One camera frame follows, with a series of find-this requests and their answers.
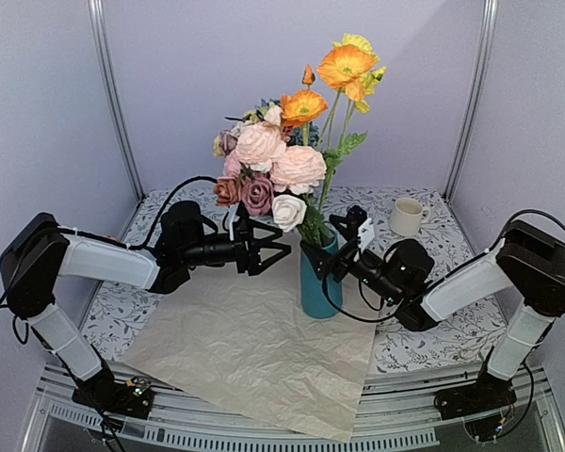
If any right aluminium frame post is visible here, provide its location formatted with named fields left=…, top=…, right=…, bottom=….
left=443, top=0, right=499, bottom=204

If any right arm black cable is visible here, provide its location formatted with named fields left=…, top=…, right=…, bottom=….
left=322, top=209, right=565, bottom=439

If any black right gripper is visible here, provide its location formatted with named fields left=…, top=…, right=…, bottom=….
left=301, top=239, right=403, bottom=304

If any cream wrapping paper sheet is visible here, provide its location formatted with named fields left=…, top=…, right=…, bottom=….
left=121, top=255, right=375, bottom=442

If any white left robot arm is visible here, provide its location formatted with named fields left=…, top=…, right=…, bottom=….
left=0, top=201, right=291, bottom=419

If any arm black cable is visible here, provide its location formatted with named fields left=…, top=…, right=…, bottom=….
left=322, top=209, right=565, bottom=439
left=0, top=174, right=220, bottom=345

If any teal vase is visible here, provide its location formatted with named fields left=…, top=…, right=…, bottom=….
left=300, top=250, right=343, bottom=319

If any orange poppy stem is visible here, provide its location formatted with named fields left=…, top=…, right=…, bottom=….
left=274, top=34, right=386, bottom=152

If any yellow rose stem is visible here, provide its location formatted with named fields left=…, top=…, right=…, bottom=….
left=213, top=110, right=260, bottom=157

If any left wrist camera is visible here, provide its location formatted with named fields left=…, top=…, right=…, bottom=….
left=221, top=202, right=249, bottom=242

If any aluminium table front rail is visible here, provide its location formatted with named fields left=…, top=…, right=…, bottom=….
left=19, top=364, right=565, bottom=451

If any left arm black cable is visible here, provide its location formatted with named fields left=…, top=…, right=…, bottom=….
left=0, top=174, right=220, bottom=345

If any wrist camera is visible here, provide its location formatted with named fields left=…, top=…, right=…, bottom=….
left=221, top=202, right=249, bottom=242
left=347, top=205, right=375, bottom=251

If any left aluminium frame post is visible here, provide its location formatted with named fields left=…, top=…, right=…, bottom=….
left=88, top=0, right=145, bottom=202

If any white and mauve rose stem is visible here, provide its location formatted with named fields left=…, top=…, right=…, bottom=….
left=214, top=173, right=334, bottom=248

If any cream mug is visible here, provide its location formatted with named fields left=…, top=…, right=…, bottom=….
left=389, top=198, right=430, bottom=237

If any pink rose stem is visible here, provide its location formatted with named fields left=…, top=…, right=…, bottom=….
left=218, top=130, right=237, bottom=156

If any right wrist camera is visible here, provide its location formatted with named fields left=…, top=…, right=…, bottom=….
left=347, top=205, right=375, bottom=251

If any yellow poppy stem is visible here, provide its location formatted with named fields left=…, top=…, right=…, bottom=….
left=317, top=32, right=388, bottom=213

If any aluminium frame post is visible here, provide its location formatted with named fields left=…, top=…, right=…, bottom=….
left=88, top=0, right=145, bottom=202
left=443, top=0, right=499, bottom=204

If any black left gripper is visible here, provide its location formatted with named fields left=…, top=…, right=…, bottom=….
left=182, top=219, right=293, bottom=277

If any large pink peony stem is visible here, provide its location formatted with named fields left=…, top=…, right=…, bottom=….
left=223, top=151, right=243, bottom=178

